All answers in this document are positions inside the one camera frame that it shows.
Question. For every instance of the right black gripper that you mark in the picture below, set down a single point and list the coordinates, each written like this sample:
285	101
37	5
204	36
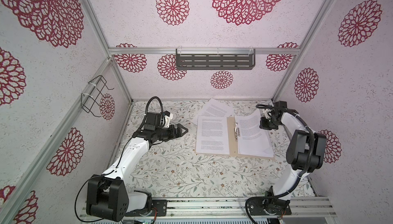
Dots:
263	124

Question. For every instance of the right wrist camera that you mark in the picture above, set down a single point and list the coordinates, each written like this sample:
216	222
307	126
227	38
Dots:
277	108

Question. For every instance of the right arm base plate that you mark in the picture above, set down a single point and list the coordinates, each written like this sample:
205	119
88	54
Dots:
264	207

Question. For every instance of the brown cardboard folder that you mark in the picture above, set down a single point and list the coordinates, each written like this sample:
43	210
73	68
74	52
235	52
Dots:
232	136

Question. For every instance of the printed paper sheet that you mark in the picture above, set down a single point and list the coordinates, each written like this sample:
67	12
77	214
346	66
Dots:
214	108
248	127
255	144
212	136

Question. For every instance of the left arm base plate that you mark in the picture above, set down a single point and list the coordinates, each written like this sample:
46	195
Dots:
159	209

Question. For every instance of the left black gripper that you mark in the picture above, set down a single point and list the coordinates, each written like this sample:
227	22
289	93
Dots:
174	135

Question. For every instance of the black wire wall rack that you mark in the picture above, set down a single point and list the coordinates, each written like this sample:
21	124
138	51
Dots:
90	99

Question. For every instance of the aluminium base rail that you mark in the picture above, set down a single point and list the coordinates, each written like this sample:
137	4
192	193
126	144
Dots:
234	207

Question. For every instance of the dark grey wall shelf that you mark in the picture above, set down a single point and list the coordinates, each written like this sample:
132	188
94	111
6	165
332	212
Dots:
214	61

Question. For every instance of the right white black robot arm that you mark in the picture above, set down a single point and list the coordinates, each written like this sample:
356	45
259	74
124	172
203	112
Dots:
305	154

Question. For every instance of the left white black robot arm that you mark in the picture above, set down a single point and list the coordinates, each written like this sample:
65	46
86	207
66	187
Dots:
107	196

